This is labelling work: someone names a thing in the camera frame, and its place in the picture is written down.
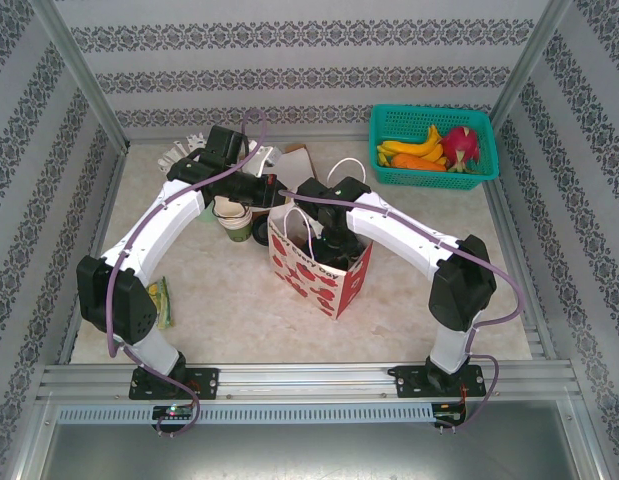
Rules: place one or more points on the green paper coffee cup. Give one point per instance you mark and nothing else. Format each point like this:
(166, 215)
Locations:
(239, 235)
(239, 221)
(236, 214)

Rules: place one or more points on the red white paper gift bag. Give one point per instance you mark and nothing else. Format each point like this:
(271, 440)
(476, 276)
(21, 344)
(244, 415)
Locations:
(309, 280)

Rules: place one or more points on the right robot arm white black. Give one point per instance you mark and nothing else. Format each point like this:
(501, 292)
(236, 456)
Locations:
(404, 235)

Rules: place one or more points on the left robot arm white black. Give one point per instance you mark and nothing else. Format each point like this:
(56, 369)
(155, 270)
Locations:
(154, 230)

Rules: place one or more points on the brown cardboard napkin tray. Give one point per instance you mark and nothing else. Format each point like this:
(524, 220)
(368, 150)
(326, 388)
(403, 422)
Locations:
(295, 147)

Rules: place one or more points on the black plastic cup lid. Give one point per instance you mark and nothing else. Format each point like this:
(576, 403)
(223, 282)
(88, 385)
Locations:
(261, 232)

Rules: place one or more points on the orange carrot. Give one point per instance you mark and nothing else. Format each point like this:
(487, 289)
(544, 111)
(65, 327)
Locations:
(414, 161)

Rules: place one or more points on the yellow banana bunch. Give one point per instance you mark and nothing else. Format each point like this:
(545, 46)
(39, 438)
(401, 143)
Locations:
(419, 147)

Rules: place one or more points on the teal plastic basket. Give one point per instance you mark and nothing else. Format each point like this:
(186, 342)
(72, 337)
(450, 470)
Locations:
(409, 120)

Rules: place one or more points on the pink dragon fruit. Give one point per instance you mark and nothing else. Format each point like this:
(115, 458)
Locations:
(461, 145)

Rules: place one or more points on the green yellow snack packet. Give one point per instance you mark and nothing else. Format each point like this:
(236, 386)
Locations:
(161, 305)

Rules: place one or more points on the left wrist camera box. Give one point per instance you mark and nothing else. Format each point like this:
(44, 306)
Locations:
(264, 159)

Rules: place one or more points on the aluminium table edge rail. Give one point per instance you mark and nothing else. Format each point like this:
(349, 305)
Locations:
(329, 137)

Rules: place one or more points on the aluminium mounting rail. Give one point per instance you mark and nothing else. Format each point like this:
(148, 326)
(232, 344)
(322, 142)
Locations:
(309, 380)

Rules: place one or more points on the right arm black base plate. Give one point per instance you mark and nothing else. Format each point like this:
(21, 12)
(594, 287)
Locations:
(406, 382)

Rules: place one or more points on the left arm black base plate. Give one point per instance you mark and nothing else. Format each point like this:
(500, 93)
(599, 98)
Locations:
(206, 382)

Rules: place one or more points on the aluminium frame post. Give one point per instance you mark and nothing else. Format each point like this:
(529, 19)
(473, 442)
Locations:
(534, 52)
(75, 55)

